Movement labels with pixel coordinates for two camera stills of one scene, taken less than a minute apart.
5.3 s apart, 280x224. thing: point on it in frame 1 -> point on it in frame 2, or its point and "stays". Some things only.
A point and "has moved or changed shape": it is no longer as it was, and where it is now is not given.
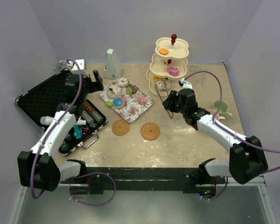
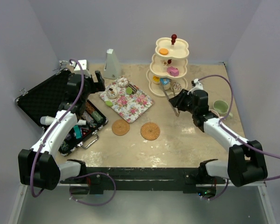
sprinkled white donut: (160, 85) -> (177, 86)
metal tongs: (161, 101) has moved or changed shape
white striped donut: (122, 81) stays
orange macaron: (163, 51) stays
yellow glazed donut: (156, 78) stays
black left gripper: (96, 86) stays
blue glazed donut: (118, 101) -> (166, 82)
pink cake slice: (173, 71) stays
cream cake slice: (164, 66) stays
